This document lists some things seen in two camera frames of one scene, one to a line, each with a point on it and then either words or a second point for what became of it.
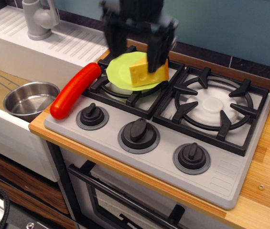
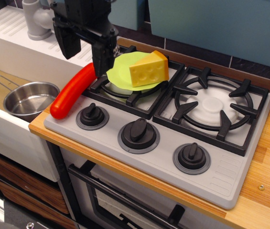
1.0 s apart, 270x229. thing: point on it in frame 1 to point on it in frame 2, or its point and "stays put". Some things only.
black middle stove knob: (138, 137) stays put
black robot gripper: (116, 14) to (73, 20)
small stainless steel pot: (27, 101) stays put
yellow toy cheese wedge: (140, 75) stays put
